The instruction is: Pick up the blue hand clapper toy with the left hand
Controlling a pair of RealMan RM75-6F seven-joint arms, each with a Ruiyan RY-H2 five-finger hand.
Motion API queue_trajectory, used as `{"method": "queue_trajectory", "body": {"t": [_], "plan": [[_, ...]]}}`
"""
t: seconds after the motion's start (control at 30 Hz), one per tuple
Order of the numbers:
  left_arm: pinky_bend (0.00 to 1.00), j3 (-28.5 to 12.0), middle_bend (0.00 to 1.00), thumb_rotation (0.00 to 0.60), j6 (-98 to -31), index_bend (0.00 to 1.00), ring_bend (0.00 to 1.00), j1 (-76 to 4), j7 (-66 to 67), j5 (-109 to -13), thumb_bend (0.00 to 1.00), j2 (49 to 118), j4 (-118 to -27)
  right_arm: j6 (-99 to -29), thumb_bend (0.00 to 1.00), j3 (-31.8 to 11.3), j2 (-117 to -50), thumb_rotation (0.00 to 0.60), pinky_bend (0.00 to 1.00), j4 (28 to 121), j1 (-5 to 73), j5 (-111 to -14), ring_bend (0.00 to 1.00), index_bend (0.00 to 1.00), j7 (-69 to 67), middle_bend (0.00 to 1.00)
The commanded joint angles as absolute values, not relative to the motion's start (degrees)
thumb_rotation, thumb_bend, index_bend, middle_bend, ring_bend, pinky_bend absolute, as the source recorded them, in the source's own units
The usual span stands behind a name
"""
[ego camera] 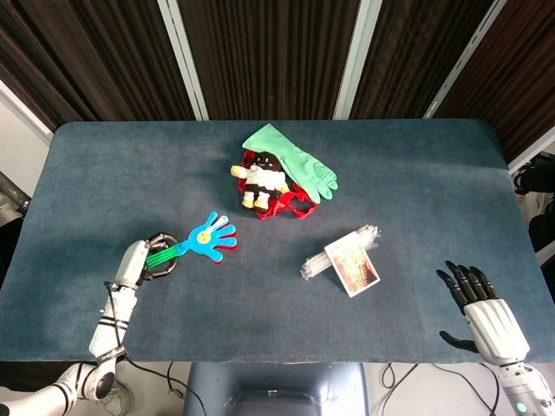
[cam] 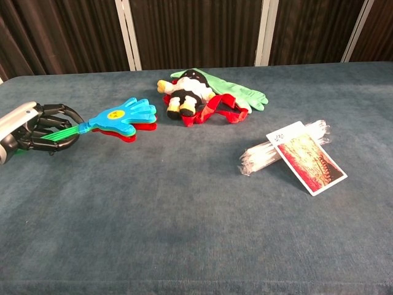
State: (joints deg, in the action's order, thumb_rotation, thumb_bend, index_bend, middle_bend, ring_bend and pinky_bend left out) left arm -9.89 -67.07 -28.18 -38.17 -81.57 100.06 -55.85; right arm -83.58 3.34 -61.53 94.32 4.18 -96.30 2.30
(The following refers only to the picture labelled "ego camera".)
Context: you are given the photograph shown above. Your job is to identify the black floor cable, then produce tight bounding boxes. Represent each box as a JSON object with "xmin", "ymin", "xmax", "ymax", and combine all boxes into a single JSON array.
[
  {"xmin": 380, "ymin": 361, "xmax": 500, "ymax": 413},
  {"xmin": 122, "ymin": 354, "xmax": 193, "ymax": 400}
]

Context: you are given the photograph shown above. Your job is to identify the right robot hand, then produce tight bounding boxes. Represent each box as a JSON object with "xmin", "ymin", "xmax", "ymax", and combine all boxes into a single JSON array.
[{"xmin": 436, "ymin": 260, "xmax": 532, "ymax": 369}]

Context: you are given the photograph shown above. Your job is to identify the grey-blue robot torso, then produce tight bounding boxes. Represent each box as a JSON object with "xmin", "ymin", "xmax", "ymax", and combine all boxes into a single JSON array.
[{"xmin": 181, "ymin": 361, "xmax": 369, "ymax": 416}]

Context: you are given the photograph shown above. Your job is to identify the black equipment with cables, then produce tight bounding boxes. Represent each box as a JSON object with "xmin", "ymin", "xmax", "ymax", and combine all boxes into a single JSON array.
[{"xmin": 513, "ymin": 153, "xmax": 555, "ymax": 197}]

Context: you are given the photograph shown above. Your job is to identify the blue hand clapper green handle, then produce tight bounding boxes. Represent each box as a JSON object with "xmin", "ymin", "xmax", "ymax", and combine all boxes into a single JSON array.
[{"xmin": 146, "ymin": 211, "xmax": 239, "ymax": 266}]

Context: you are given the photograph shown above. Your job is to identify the black and white plush doll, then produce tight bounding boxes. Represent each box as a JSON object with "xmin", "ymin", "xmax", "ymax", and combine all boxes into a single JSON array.
[{"xmin": 230, "ymin": 151, "xmax": 291, "ymax": 210}]

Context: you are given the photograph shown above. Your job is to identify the grey corrugated hose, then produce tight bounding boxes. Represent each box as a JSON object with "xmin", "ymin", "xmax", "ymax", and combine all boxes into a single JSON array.
[{"xmin": 0, "ymin": 170, "xmax": 32, "ymax": 214}]

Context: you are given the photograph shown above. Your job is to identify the blue table cloth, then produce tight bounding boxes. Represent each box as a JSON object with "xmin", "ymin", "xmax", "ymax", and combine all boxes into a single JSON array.
[{"xmin": 0, "ymin": 120, "xmax": 548, "ymax": 365}]

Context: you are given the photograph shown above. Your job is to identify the red fabric strap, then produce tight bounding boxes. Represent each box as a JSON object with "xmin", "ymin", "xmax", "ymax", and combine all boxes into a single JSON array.
[{"xmin": 236, "ymin": 149, "xmax": 320, "ymax": 221}]

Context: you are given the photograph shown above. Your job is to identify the dark ribbed screen panel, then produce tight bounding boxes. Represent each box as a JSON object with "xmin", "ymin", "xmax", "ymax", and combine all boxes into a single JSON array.
[
  {"xmin": 176, "ymin": 0, "xmax": 362, "ymax": 122},
  {"xmin": 433, "ymin": 0, "xmax": 555, "ymax": 165},
  {"xmin": 349, "ymin": 0, "xmax": 495, "ymax": 120},
  {"xmin": 0, "ymin": 0, "xmax": 196, "ymax": 132}
]

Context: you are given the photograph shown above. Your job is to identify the white screen post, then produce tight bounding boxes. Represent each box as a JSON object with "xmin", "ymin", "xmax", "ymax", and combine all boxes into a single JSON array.
[
  {"xmin": 156, "ymin": 0, "xmax": 211, "ymax": 122},
  {"xmin": 333, "ymin": 0, "xmax": 383, "ymax": 120},
  {"xmin": 423, "ymin": 0, "xmax": 506, "ymax": 120}
]

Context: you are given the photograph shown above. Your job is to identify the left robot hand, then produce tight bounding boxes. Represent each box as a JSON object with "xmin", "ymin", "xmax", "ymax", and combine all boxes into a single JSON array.
[{"xmin": 114, "ymin": 231, "xmax": 180, "ymax": 289}]

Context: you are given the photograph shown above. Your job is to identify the green rubber glove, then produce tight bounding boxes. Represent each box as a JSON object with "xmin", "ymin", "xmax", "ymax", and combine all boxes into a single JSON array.
[{"xmin": 241, "ymin": 123, "xmax": 339, "ymax": 204}]

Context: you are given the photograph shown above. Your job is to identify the clear stick packet with card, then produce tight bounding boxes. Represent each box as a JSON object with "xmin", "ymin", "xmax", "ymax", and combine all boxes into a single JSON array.
[{"xmin": 299, "ymin": 224, "xmax": 382, "ymax": 298}]

